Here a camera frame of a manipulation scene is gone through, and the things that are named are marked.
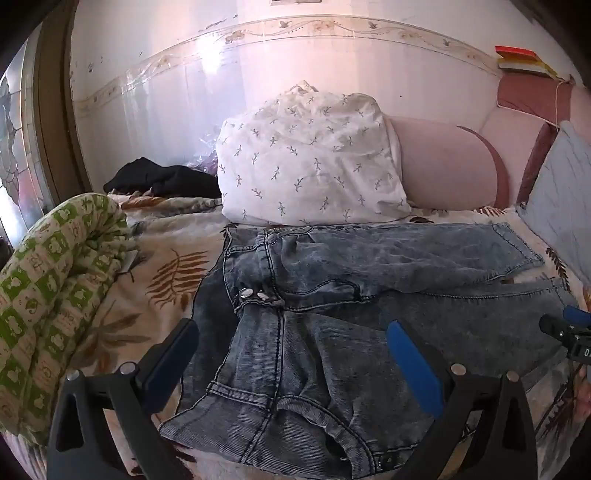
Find pink padded headboard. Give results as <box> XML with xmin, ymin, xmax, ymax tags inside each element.
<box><xmin>479</xmin><ymin>73</ymin><xmax>591</xmax><ymax>206</ymax></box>

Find white cord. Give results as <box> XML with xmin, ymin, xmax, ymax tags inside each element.
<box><xmin>538</xmin><ymin>76</ymin><xmax>575</xmax><ymax>126</ymax></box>

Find light blue pillow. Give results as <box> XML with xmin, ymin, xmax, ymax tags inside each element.
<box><xmin>517</xmin><ymin>121</ymin><xmax>591</xmax><ymax>287</ymax></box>

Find white leaf-print pillow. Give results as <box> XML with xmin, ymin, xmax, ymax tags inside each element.
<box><xmin>216</xmin><ymin>80</ymin><xmax>413</xmax><ymax>227</ymax></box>

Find pink bolster cushion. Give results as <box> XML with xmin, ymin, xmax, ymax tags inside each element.
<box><xmin>389</xmin><ymin>117</ymin><xmax>511</xmax><ymax>208</ymax></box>

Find grey-blue denim pants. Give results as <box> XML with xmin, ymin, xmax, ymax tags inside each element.
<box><xmin>158</xmin><ymin>222</ymin><xmax>578</xmax><ymax>480</ymax></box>

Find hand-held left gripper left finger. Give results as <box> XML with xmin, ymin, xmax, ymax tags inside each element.
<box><xmin>46</xmin><ymin>318</ymin><xmax>199</xmax><ymax>480</ymax></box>

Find stack of books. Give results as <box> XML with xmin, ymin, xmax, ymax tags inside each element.
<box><xmin>495</xmin><ymin>45</ymin><xmax>560</xmax><ymax>79</ymax></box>

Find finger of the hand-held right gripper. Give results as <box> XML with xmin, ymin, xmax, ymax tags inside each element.
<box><xmin>539</xmin><ymin>315</ymin><xmax>591</xmax><ymax>343</ymax></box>
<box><xmin>562</xmin><ymin>305</ymin><xmax>591</xmax><ymax>325</ymax></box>

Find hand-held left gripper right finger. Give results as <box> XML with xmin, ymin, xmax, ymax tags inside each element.
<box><xmin>387</xmin><ymin>320</ymin><xmax>539</xmax><ymax>480</ymax></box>

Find stained glass window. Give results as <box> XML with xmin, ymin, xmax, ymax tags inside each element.
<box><xmin>0</xmin><ymin>37</ymin><xmax>54</xmax><ymax>241</ymax></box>

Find black cloth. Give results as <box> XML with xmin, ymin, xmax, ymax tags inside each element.
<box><xmin>103</xmin><ymin>157</ymin><xmax>221</xmax><ymax>199</ymax></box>

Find green checked quilt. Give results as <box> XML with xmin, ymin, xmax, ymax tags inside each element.
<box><xmin>0</xmin><ymin>193</ymin><xmax>141</xmax><ymax>437</ymax></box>

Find wooden window frame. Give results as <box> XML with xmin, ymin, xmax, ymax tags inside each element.
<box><xmin>33</xmin><ymin>0</ymin><xmax>93</xmax><ymax>217</ymax></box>

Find cream leaf-print blanket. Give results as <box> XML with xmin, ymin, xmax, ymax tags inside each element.
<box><xmin>14</xmin><ymin>194</ymin><xmax>591</xmax><ymax>480</ymax></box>

